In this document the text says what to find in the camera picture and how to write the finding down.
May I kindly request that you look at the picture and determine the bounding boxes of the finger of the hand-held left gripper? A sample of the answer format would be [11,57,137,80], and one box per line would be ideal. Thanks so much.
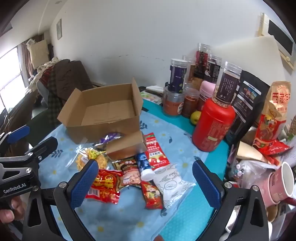
[0,125,30,156]
[23,137,59,164]

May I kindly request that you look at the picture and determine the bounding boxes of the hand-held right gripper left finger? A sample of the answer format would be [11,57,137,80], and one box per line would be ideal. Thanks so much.
[22,159,100,241]

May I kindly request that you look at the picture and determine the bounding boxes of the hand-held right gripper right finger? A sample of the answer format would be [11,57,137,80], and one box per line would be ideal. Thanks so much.
[192,159,271,241]

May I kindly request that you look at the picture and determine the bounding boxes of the red yellow snack packet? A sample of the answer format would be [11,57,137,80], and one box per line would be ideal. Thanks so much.
[85,169,124,204]

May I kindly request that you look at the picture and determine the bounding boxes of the clear bag of yellow snacks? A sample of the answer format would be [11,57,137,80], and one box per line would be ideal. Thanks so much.
[67,146,111,172]

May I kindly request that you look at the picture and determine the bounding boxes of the white bread packet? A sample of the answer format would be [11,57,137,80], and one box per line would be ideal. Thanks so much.
[153,163,196,209]

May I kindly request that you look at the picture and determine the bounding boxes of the brown snack packet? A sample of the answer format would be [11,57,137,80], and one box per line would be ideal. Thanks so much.
[112,156,142,192]

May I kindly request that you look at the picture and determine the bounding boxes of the small red snack packet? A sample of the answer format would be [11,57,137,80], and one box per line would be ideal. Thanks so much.
[141,180,164,210]

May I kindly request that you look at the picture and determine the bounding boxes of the silver purple snack packet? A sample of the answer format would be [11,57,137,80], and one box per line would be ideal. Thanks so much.
[94,132,125,149]

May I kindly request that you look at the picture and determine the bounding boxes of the large cardboard box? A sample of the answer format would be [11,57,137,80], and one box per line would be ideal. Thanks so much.
[57,77,144,144]

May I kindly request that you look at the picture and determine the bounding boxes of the tall red snack packet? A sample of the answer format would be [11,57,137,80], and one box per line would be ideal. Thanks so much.
[143,132,170,171]

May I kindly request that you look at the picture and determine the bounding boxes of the blue tube with white cap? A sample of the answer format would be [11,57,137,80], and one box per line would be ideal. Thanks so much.
[135,152,154,181]

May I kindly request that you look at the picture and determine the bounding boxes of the person's left hand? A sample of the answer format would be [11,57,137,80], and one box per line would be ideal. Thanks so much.
[0,196,26,225]

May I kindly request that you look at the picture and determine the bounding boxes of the blue floral tablecloth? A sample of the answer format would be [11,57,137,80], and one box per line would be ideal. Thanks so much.
[38,97,232,241]

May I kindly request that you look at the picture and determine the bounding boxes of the clear plastic bag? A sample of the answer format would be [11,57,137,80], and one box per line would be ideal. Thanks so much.
[228,160,275,186]

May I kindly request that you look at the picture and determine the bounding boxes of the checked cloth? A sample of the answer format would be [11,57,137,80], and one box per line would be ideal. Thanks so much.
[47,67,67,116]

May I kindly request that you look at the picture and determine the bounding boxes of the red canister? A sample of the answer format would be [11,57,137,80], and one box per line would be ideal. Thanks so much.
[192,97,236,152]

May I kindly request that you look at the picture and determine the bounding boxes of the window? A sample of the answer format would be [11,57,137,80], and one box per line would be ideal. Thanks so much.
[0,47,27,112]

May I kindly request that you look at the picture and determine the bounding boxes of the green apple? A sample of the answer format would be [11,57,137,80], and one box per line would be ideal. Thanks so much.
[190,111,202,125]

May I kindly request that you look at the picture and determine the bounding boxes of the pink paper cup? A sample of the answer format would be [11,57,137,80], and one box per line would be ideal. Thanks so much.
[261,161,295,205]

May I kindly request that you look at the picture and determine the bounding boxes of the brown quilted jacket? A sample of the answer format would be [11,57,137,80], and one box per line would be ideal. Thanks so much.
[52,59,93,105]

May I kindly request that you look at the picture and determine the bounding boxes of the cream cloth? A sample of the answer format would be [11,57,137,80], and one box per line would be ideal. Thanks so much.
[30,57,60,93]

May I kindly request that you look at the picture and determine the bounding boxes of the flat red packet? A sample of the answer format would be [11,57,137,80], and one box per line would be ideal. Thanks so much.
[253,139,293,165]

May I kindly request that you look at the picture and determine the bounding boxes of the wide jar of red-brown powder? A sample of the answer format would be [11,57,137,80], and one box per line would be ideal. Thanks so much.
[162,86,185,118]
[181,88,200,118]

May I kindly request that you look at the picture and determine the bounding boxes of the beige box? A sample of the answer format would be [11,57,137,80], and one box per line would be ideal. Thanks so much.
[28,39,50,70]

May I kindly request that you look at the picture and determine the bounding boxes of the pink bottle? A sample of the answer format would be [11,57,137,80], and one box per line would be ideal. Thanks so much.
[196,80,216,112]

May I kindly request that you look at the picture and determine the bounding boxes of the black stand-up pouch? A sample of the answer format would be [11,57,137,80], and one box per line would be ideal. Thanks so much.
[225,70,271,144]

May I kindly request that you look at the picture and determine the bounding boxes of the red and beige snack bag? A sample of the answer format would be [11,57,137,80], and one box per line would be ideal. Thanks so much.
[252,81,292,149]

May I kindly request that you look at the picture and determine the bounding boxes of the clear jar with dark label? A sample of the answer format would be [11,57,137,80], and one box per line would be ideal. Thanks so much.
[211,61,243,107]

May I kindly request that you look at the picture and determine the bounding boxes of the clear jar with purple label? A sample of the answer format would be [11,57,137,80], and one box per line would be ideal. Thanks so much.
[168,59,188,94]

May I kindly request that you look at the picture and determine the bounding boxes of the clear jar with brown contents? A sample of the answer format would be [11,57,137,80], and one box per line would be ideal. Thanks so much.
[182,55,196,91]

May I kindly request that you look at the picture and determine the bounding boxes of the clear jar with black label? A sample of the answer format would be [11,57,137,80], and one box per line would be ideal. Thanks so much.
[203,55,223,82]

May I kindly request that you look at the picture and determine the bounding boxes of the tall clear jar dark contents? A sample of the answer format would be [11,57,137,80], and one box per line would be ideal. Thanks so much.
[194,43,211,80]

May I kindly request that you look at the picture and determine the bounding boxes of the framed wall picture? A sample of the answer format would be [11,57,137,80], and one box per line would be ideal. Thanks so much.
[56,19,63,40]

